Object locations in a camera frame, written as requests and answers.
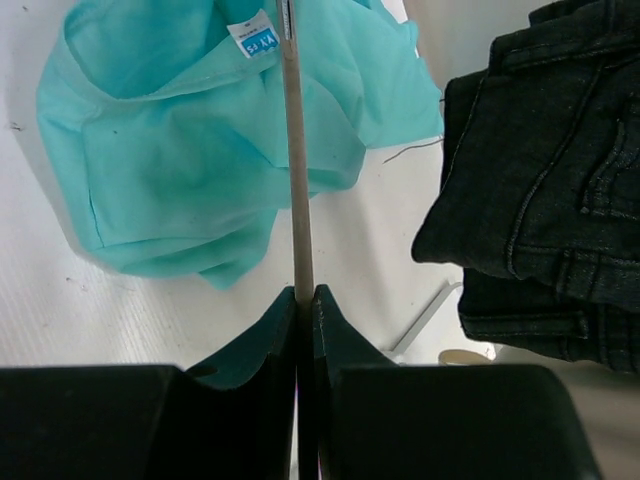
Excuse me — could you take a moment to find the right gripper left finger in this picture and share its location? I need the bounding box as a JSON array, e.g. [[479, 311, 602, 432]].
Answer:
[[1, 288, 296, 479]]

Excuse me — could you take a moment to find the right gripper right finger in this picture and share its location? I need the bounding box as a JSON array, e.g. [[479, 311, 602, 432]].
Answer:
[[312, 285, 601, 479]]

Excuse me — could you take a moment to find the teal t shirt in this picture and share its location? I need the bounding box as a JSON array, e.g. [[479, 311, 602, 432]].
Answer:
[[36, 1, 443, 289]]

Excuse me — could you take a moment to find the grey hanger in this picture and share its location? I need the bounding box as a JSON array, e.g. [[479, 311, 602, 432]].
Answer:
[[276, 1, 315, 307]]

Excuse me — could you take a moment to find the black hanging garment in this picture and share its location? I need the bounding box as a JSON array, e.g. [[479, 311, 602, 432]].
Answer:
[[412, 1, 639, 373]]

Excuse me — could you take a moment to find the silver clothes rack frame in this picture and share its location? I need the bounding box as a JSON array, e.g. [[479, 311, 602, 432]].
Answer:
[[392, 280, 496, 366]]

